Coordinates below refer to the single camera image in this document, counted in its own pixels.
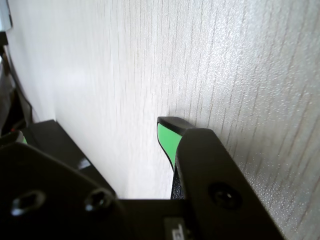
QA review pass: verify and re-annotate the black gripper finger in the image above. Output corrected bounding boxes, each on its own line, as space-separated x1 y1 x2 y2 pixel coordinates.
156 115 286 240
0 129 131 240

